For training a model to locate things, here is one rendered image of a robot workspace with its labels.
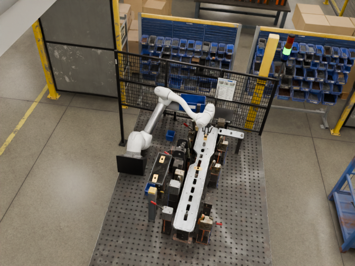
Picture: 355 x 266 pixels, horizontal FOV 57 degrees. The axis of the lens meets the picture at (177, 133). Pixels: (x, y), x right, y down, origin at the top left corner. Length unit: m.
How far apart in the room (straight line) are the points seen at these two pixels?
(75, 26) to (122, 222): 2.90
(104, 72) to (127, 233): 2.83
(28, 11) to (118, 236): 2.71
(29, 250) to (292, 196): 3.29
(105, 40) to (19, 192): 2.37
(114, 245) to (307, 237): 2.34
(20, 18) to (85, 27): 4.26
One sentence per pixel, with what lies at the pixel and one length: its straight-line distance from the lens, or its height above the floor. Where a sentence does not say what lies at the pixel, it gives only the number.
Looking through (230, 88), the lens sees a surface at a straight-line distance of 3.87.
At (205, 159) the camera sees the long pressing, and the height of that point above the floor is 1.00.
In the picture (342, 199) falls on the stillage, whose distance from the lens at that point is 4.75.
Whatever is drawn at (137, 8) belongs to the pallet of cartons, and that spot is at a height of 0.70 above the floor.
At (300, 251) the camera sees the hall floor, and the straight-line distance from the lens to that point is 4.29.
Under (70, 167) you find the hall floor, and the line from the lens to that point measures 4.76.
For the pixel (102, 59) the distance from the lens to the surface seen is 5.17.
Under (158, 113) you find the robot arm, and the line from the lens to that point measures 3.68.
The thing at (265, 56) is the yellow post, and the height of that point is 1.78.
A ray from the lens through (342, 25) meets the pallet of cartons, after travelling 6.01.
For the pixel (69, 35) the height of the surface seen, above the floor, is 1.20.
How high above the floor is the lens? 3.54
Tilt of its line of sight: 44 degrees down
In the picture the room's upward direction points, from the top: 5 degrees clockwise
